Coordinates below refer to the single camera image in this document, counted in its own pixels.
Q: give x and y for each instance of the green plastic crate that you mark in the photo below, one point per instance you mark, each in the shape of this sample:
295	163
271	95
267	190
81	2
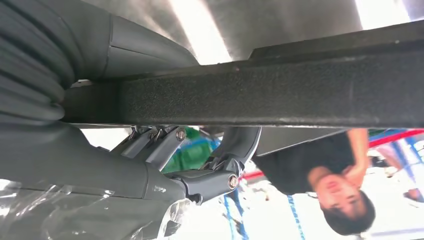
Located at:
192	155

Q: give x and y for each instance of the person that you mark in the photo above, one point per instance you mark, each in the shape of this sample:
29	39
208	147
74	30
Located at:
291	165

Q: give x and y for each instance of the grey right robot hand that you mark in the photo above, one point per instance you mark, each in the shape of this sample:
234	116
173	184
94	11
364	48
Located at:
82	165

